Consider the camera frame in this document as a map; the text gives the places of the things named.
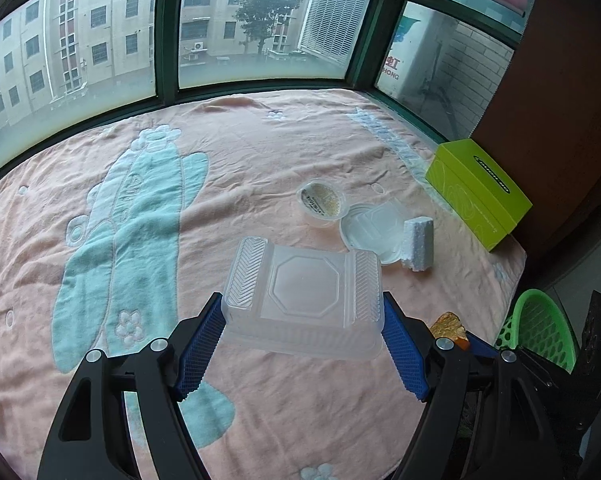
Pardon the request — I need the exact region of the green cardboard box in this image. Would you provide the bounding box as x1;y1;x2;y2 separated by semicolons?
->
425;138;533;253

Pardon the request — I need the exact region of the brown wooden cabinet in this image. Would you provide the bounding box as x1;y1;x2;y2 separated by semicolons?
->
473;0;601;301

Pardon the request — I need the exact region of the dark green window frame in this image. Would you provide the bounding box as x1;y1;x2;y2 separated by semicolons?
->
0;0;526;191

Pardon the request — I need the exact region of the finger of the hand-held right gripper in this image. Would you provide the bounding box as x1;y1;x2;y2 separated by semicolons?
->
467;332;498;362

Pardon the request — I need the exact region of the round clear plastic lid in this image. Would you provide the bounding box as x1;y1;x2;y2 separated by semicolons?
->
340;200;406;266

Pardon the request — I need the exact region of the small labelled plastic cup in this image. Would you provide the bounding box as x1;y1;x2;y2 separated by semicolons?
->
299;179;351;226

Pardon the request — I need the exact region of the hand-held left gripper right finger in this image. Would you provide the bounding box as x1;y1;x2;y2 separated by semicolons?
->
380;291;571;480

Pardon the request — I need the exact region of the green perforated plastic basket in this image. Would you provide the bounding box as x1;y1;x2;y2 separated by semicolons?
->
495;290;578;373

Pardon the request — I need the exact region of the clear plastic food container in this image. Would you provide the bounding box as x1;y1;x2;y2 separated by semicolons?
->
222;237;385;361

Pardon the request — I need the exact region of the white foam block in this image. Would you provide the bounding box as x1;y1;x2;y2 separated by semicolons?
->
401;216;435;272

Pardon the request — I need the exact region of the yellow orange wrapper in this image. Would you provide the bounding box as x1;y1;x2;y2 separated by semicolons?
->
429;311;471;353

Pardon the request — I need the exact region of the pink printed blanket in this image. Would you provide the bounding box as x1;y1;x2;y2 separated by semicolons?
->
0;89;526;480

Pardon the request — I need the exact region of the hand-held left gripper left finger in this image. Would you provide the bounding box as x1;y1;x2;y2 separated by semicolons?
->
35;291;227;480

